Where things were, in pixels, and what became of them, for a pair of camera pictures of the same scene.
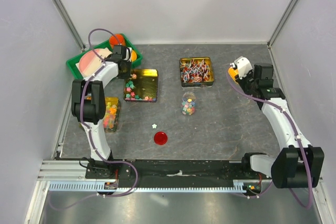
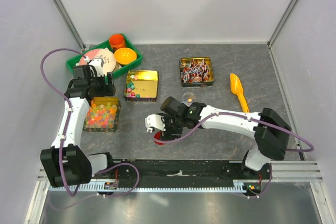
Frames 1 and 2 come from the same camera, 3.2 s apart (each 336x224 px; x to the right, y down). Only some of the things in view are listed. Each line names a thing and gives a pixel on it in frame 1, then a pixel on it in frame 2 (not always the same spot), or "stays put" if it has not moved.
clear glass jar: x=189 y=99 stays put
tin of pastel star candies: x=143 y=86 stays put
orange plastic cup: x=113 y=40 stays put
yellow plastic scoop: x=232 y=72 -> x=237 y=87
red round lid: x=160 y=138 stays put
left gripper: x=127 y=76 -> x=107 y=90
